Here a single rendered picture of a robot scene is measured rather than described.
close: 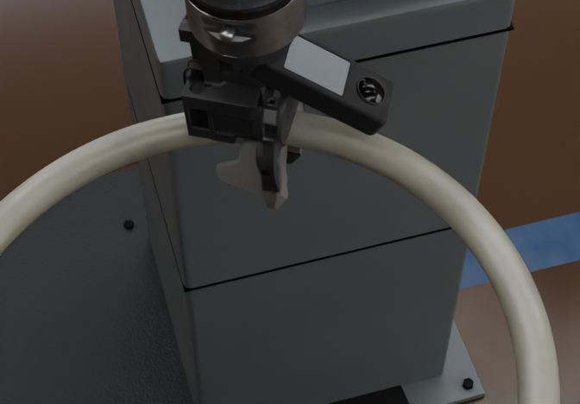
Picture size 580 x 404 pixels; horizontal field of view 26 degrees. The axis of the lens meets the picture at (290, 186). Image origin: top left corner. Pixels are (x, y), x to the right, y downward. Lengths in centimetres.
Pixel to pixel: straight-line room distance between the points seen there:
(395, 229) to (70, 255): 72
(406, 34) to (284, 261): 40
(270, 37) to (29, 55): 164
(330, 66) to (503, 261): 20
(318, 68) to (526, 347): 26
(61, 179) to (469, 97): 61
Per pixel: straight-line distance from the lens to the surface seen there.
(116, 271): 216
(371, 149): 102
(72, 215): 224
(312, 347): 184
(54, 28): 257
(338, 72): 99
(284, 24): 91
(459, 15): 138
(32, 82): 248
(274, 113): 99
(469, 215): 98
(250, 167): 105
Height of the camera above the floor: 179
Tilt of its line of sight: 52 degrees down
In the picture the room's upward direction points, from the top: straight up
